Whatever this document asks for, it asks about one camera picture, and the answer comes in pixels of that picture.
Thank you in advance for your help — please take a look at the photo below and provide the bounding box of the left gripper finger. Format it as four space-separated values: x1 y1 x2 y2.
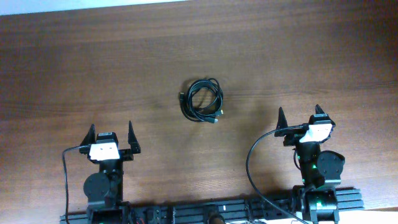
127 121 141 154
80 124 96 146

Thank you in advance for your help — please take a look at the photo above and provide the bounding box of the black USB cable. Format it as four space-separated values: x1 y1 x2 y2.
178 77 224 124

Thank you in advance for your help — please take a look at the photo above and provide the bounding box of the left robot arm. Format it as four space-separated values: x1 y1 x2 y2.
79 121 141 224

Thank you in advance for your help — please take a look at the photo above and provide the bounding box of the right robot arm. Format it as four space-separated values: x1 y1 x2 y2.
274 105 345 223

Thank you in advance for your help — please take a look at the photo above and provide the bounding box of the right camera cable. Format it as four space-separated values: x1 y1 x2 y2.
245 124 312 224

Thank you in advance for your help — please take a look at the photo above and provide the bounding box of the camera cable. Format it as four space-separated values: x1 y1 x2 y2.
245 124 312 224
61 144 91 224

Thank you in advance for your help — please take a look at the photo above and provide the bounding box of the black aluminium mounting rail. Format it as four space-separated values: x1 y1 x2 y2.
60 188 364 223

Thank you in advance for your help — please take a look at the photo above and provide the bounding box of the left camera cable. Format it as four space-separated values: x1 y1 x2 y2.
61 144 91 224

